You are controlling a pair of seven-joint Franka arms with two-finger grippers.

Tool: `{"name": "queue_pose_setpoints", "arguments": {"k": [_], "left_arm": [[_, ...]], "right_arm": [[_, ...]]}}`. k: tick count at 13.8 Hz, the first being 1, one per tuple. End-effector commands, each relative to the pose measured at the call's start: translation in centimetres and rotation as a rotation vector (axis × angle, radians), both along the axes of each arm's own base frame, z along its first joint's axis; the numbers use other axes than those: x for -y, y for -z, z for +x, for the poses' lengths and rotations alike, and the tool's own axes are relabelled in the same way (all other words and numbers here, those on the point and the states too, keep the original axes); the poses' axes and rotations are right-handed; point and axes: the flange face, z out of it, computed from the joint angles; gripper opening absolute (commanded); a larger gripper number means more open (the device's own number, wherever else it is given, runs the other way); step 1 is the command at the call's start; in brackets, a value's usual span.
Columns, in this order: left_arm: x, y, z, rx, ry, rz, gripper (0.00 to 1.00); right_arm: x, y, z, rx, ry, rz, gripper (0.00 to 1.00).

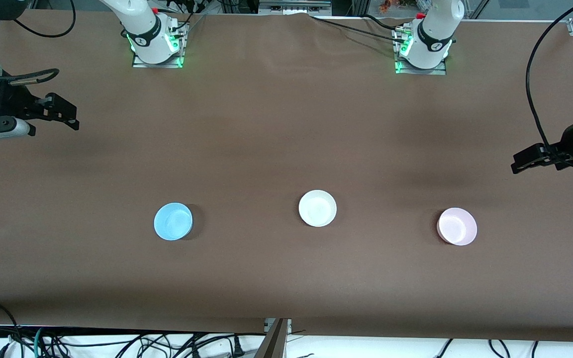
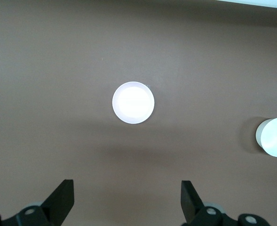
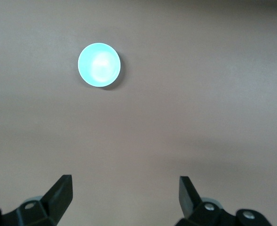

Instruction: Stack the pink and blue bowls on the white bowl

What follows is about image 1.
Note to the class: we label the aluminium profile beam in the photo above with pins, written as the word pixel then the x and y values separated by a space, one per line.
pixel 274 343

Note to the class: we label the aluminium frame post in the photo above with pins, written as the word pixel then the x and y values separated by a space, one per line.
pixel 361 6

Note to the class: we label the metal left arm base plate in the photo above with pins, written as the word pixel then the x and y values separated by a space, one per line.
pixel 418 71

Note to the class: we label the white bowl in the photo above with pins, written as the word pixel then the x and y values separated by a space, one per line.
pixel 317 209

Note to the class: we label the small metal bracket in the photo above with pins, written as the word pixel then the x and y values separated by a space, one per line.
pixel 268 325

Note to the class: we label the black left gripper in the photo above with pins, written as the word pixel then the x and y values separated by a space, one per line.
pixel 568 141

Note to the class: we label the orange object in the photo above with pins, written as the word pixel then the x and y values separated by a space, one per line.
pixel 386 5

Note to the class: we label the black power plug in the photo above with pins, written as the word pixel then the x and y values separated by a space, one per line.
pixel 238 348

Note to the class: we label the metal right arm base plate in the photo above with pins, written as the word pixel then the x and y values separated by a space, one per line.
pixel 157 65

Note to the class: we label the grey metal device box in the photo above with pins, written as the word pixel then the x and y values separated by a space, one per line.
pixel 294 7

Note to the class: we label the pink bowl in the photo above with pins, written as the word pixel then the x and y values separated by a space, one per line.
pixel 456 226

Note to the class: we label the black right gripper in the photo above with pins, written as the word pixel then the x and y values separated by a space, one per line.
pixel 12 103

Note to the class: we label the blue bowl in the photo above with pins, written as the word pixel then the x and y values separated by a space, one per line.
pixel 172 221

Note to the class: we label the brown table cover sheet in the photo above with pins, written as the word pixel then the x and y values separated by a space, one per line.
pixel 266 124

